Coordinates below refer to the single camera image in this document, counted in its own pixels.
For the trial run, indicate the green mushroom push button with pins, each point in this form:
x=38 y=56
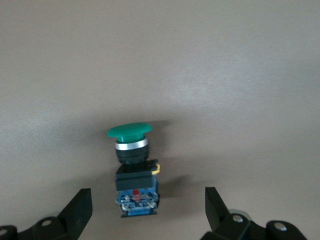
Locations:
x=130 y=150

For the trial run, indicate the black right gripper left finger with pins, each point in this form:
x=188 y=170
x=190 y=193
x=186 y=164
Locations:
x=72 y=215

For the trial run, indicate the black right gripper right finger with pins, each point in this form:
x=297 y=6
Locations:
x=217 y=215

